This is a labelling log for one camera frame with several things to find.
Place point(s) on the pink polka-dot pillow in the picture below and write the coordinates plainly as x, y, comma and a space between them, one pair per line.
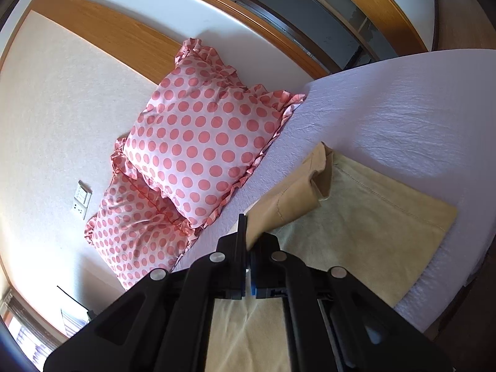
136, 230
203, 132

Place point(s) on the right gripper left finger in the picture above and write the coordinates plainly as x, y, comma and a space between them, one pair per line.
163, 322

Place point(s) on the khaki tan pants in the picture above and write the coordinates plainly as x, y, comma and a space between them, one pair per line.
331, 211

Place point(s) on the lavender bed sheet mattress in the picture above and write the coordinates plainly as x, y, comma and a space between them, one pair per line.
426, 120

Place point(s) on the wooden door frame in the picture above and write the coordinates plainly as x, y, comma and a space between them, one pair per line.
328, 36

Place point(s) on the right pink polka-dot pillow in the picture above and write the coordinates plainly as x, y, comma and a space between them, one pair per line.
203, 132

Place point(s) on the white wall socket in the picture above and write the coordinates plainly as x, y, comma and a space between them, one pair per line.
84, 198

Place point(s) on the black flat television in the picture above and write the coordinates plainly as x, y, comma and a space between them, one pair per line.
74, 315

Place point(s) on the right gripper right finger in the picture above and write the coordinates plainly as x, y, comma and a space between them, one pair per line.
333, 322

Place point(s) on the white wall switch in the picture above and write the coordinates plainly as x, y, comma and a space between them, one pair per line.
79, 185

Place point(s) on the wooden headboard panel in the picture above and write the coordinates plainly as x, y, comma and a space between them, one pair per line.
135, 44

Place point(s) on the left pink polka-dot pillow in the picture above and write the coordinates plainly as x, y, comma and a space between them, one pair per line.
136, 230

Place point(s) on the dark window curtain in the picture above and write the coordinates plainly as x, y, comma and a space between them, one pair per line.
36, 337

